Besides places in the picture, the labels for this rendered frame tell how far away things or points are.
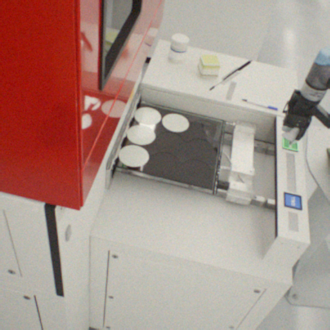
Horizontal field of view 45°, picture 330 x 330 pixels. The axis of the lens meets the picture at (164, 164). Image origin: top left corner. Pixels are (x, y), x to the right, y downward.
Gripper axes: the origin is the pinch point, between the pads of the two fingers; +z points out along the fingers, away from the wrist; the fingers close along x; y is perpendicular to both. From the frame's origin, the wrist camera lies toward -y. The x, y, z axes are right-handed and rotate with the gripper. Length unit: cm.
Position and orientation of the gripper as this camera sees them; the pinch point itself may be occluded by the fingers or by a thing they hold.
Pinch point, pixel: (293, 142)
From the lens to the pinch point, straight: 145.0
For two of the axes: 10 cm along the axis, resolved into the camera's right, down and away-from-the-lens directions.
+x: -1.9, 7.0, -6.9
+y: -9.7, -2.3, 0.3
